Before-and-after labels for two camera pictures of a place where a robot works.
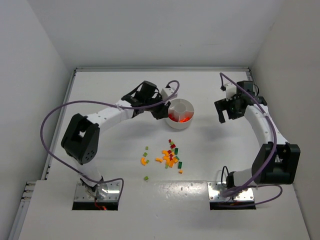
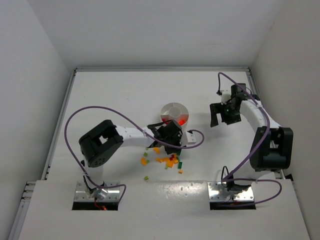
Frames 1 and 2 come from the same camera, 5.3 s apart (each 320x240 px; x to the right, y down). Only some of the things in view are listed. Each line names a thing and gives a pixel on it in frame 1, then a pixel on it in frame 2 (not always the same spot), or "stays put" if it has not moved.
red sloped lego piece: x=171 y=116 → x=164 y=120
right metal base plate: x=215 y=188 stays put
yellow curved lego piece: x=143 y=161 stays put
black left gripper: x=160 y=111 → x=171 y=144
